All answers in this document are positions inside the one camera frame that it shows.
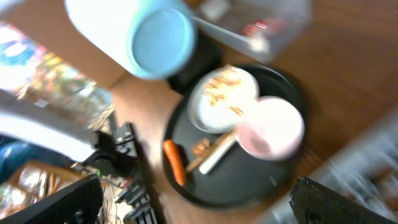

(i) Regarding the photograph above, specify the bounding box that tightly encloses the round black serving tray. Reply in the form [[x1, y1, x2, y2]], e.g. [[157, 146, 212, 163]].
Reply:
[[162, 64, 307, 209]]

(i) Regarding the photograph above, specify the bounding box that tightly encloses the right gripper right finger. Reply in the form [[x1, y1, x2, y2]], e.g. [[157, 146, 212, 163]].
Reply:
[[289, 176, 395, 224]]

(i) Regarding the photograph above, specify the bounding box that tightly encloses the grey dishwasher rack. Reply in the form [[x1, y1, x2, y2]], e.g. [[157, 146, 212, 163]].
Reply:
[[256, 109, 397, 224]]

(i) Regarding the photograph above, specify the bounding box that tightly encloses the wooden chopstick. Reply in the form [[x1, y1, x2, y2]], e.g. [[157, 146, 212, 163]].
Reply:
[[185, 131, 234, 172]]

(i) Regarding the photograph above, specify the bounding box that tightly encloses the orange carrot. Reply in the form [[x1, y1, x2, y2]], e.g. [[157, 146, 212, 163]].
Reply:
[[163, 139, 186, 186]]

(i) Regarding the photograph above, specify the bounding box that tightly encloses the clear plastic bin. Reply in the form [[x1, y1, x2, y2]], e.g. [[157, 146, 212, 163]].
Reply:
[[193, 0, 312, 63]]

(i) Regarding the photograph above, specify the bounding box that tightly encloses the grey plate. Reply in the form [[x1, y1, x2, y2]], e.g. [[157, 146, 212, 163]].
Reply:
[[187, 65, 259, 134]]

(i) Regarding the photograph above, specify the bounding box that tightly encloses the pink bowl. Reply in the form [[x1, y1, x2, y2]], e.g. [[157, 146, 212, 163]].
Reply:
[[236, 96, 305, 161]]

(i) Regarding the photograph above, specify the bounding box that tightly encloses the white tissue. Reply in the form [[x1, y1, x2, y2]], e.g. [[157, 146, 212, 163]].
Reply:
[[248, 37, 271, 54]]

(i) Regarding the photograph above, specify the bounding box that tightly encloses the white plastic fork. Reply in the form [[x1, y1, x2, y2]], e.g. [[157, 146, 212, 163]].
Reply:
[[199, 133, 236, 175]]

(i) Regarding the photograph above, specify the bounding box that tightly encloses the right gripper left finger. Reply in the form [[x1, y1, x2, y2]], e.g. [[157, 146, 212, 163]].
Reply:
[[1, 174, 103, 224]]

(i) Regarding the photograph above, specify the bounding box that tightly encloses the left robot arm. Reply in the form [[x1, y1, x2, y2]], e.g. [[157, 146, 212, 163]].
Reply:
[[1, 90, 139, 177]]

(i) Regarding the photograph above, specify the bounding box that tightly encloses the brown walnut shell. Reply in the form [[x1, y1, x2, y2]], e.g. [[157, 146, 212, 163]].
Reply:
[[192, 138, 210, 156]]

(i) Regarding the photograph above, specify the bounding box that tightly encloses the light blue cup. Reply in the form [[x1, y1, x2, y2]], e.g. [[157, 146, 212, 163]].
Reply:
[[64, 0, 197, 80]]

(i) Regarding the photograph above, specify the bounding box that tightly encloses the red snack wrapper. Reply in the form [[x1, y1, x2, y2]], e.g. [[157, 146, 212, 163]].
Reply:
[[242, 19, 290, 37]]

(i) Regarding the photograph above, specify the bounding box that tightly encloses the peanut shells pile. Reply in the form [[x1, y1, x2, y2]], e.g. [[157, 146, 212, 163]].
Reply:
[[204, 65, 244, 116]]

